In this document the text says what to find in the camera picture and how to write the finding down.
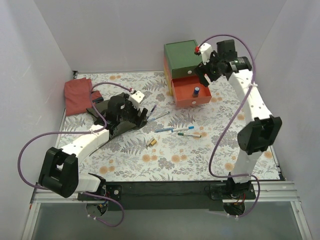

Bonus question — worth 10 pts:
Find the blue long nib marker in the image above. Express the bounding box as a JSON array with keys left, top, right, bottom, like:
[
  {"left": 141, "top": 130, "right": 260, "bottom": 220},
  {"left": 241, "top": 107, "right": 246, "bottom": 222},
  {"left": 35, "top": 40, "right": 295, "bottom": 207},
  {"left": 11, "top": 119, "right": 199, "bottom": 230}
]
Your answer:
[{"left": 147, "top": 111, "right": 170, "bottom": 122}]

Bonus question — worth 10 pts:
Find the small blue cylinder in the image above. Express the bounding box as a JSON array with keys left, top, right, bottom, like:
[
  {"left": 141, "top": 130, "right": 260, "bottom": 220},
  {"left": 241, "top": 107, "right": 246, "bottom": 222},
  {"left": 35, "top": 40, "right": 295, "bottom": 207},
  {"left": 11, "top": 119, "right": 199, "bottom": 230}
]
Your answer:
[{"left": 192, "top": 87, "right": 200, "bottom": 98}]

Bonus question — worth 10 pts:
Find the green red yellow drawer box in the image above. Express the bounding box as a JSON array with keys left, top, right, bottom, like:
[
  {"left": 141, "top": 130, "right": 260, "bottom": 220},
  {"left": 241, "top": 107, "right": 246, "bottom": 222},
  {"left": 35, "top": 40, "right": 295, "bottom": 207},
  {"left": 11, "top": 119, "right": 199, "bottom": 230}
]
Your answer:
[{"left": 163, "top": 39, "right": 202, "bottom": 96}]

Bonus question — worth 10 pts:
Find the red drawer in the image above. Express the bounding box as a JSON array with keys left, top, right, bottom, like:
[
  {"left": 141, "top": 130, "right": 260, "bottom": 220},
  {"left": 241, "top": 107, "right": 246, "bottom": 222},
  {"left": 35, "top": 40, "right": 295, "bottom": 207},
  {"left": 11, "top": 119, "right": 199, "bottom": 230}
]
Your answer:
[{"left": 171, "top": 76, "right": 212, "bottom": 108}]

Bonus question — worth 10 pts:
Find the tan eraser block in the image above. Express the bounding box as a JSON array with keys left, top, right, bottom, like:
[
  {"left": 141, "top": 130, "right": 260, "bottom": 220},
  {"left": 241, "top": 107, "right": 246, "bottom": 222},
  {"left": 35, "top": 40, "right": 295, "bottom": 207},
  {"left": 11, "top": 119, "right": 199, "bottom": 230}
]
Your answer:
[{"left": 146, "top": 137, "right": 157, "bottom": 147}]

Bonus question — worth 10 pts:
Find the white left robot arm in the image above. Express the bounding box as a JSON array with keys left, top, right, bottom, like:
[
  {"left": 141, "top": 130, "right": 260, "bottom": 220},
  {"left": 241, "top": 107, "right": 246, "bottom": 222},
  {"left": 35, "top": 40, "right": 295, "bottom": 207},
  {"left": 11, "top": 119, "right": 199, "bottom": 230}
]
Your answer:
[{"left": 38, "top": 91, "right": 148, "bottom": 200}]

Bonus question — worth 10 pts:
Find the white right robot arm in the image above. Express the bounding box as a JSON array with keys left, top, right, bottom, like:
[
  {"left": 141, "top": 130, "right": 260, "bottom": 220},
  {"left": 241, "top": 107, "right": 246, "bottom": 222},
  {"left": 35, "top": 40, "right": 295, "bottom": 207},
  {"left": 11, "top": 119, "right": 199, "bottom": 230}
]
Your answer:
[{"left": 194, "top": 39, "right": 282, "bottom": 200}]

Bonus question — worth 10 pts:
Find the purple pen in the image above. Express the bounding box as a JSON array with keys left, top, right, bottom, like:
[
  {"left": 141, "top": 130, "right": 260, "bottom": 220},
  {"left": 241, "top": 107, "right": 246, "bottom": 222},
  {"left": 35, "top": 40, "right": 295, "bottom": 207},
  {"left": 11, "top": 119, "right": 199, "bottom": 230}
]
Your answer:
[{"left": 146, "top": 104, "right": 157, "bottom": 120}]

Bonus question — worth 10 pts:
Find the light blue pen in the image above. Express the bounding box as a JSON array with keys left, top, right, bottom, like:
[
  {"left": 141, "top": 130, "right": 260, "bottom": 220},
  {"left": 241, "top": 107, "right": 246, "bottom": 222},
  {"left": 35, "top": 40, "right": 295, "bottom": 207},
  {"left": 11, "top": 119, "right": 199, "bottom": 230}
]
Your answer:
[{"left": 154, "top": 127, "right": 174, "bottom": 133}]

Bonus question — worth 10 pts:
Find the dark green cloth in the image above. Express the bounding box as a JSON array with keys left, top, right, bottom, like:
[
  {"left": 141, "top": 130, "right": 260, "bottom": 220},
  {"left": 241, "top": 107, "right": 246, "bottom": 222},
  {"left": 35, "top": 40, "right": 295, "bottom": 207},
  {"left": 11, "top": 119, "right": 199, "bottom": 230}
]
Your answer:
[{"left": 86, "top": 99, "right": 147, "bottom": 139}]

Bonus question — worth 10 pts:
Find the white marker green cap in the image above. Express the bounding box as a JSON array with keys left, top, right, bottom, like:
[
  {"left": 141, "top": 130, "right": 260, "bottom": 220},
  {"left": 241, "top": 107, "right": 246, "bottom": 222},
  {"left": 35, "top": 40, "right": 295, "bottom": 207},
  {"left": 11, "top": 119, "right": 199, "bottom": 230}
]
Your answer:
[{"left": 177, "top": 132, "right": 202, "bottom": 138}]

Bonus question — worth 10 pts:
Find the floral table mat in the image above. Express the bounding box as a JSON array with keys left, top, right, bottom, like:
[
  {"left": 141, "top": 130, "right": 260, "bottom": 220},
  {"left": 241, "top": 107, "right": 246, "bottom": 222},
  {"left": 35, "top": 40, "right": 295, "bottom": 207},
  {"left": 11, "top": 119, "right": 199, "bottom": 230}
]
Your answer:
[{"left": 49, "top": 69, "right": 281, "bottom": 183}]

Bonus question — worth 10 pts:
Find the red cloth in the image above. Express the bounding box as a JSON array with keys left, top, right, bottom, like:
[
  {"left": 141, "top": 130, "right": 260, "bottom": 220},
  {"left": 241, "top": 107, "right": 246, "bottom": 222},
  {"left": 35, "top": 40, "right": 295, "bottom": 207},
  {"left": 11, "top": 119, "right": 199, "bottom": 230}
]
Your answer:
[{"left": 64, "top": 77, "right": 104, "bottom": 116}]

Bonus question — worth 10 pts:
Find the white marker blue cap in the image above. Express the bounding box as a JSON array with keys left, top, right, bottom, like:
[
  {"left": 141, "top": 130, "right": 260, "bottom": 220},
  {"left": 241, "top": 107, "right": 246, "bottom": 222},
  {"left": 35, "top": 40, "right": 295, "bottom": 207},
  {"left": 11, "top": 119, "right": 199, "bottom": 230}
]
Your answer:
[{"left": 171, "top": 126, "right": 194, "bottom": 133}]

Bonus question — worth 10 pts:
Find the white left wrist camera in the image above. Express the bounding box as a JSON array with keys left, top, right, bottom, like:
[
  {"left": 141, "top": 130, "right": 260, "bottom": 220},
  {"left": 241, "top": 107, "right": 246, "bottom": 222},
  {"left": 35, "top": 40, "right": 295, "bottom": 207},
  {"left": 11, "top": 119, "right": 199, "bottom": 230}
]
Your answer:
[{"left": 128, "top": 90, "right": 145, "bottom": 110}]

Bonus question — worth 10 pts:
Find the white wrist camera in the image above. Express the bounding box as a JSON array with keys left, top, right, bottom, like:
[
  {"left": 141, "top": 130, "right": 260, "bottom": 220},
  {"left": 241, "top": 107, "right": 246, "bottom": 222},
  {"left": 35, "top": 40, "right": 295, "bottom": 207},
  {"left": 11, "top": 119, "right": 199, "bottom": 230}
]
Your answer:
[
  {"left": 128, "top": 90, "right": 145, "bottom": 110},
  {"left": 194, "top": 43, "right": 213, "bottom": 65}
]

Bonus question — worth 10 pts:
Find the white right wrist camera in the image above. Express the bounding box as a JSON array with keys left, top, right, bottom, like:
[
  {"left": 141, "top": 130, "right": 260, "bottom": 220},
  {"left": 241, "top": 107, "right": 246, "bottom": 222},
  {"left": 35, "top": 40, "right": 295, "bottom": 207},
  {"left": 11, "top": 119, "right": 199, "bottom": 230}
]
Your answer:
[{"left": 194, "top": 43, "right": 213, "bottom": 65}]

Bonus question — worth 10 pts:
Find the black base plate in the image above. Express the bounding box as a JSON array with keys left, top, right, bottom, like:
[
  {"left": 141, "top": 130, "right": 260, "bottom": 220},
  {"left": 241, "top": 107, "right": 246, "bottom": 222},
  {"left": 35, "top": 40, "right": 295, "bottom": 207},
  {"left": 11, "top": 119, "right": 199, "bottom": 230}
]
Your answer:
[{"left": 77, "top": 181, "right": 257, "bottom": 212}]

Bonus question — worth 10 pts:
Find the aluminium front rail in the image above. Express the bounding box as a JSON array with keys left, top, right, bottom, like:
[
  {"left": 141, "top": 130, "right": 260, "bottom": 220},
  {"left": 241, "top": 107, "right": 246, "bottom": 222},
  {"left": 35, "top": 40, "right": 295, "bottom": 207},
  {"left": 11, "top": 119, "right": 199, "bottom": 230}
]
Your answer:
[{"left": 23, "top": 181, "right": 312, "bottom": 240}]

